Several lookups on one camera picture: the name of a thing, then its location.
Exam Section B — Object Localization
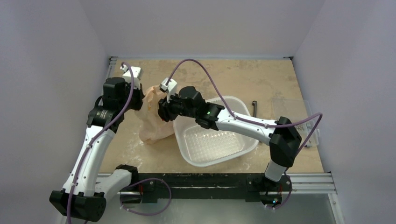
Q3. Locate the orange translucent plastic bag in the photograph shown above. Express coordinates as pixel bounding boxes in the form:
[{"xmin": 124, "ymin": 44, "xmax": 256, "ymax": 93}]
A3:
[{"xmin": 135, "ymin": 86, "xmax": 174, "ymax": 144}]

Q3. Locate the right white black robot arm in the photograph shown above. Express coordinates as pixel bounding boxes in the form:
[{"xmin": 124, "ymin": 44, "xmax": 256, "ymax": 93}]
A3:
[{"xmin": 158, "ymin": 85, "xmax": 302, "ymax": 190}]

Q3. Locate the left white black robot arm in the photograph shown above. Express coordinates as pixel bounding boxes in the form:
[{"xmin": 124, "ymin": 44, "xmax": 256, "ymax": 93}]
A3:
[{"xmin": 49, "ymin": 77, "xmax": 144, "ymax": 224}]

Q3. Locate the white plastic basket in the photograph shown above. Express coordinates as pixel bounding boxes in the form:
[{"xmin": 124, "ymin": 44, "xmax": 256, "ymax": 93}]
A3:
[{"xmin": 172, "ymin": 95, "xmax": 261, "ymax": 168}]

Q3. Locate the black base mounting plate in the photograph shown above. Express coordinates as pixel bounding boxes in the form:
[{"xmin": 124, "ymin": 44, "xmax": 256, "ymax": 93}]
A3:
[{"xmin": 118, "ymin": 173, "xmax": 292, "ymax": 205}]

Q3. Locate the clear plastic screw box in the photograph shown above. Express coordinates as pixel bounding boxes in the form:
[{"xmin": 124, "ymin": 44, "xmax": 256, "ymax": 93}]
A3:
[{"xmin": 271, "ymin": 98, "xmax": 318, "ymax": 142}]

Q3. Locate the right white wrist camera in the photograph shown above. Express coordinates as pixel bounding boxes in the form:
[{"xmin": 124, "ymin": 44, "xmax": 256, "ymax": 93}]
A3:
[{"xmin": 159, "ymin": 77, "xmax": 178, "ymax": 103}]

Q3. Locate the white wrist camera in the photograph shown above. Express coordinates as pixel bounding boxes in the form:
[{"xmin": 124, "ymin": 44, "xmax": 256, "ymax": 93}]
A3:
[
  {"xmin": 159, "ymin": 77, "xmax": 178, "ymax": 103},
  {"xmin": 120, "ymin": 65, "xmax": 143, "ymax": 89}
]

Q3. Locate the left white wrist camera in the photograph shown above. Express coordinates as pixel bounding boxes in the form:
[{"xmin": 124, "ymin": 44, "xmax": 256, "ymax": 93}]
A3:
[{"xmin": 120, "ymin": 65, "xmax": 143, "ymax": 89}]

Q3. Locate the black T-handle wrench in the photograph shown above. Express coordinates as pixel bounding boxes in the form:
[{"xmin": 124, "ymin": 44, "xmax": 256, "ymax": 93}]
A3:
[{"xmin": 252, "ymin": 100, "xmax": 257, "ymax": 117}]

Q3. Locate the aluminium rail frame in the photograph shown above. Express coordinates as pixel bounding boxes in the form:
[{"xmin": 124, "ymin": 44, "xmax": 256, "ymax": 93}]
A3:
[{"xmin": 96, "ymin": 62, "xmax": 336, "ymax": 211}]

